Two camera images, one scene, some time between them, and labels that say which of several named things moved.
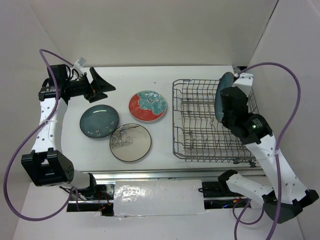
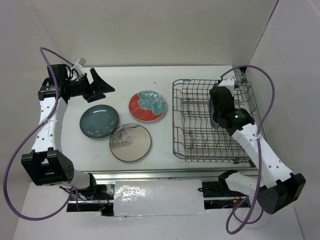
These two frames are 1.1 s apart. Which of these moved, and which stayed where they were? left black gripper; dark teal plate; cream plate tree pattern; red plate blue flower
Moved: dark teal plate
Stayed: red plate blue flower; cream plate tree pattern; left black gripper
